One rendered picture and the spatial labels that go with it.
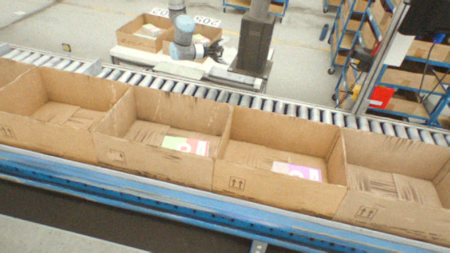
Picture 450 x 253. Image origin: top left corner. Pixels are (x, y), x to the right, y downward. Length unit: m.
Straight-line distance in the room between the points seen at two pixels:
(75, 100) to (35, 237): 1.00
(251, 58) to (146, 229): 1.16
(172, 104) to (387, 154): 0.82
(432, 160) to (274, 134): 0.56
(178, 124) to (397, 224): 0.83
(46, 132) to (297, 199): 0.82
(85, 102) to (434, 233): 1.32
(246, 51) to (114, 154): 1.13
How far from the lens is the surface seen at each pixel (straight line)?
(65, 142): 1.12
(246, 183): 0.95
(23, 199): 1.49
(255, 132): 1.17
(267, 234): 1.07
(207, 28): 2.32
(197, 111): 1.17
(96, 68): 1.93
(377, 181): 1.26
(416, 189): 1.30
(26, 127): 1.17
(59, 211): 1.40
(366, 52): 1.69
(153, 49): 2.10
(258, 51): 1.88
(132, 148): 0.98
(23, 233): 2.19
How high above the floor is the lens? 1.69
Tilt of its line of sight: 40 degrees down
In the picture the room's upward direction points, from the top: 7 degrees clockwise
